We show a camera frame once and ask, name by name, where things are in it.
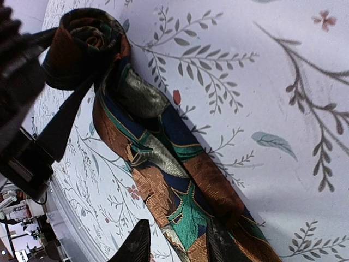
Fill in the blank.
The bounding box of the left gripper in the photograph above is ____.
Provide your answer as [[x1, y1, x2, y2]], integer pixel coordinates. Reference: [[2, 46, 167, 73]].
[[1, 5, 95, 200]]

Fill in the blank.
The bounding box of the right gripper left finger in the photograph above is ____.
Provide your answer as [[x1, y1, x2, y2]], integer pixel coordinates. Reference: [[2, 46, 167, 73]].
[[108, 219, 151, 262]]

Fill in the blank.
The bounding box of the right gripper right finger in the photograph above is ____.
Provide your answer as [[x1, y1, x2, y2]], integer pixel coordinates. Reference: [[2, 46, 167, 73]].
[[206, 218, 245, 261]]

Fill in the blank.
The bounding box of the brown green patterned tie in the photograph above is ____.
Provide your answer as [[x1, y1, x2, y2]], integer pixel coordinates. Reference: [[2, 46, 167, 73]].
[[43, 8, 279, 261]]

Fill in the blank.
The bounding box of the floral tablecloth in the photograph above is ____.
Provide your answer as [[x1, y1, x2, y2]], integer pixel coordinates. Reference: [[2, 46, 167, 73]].
[[43, 1, 348, 261]]

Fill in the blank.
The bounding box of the front metal rail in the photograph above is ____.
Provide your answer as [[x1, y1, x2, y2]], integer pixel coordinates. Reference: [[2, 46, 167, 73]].
[[45, 178, 108, 262]]

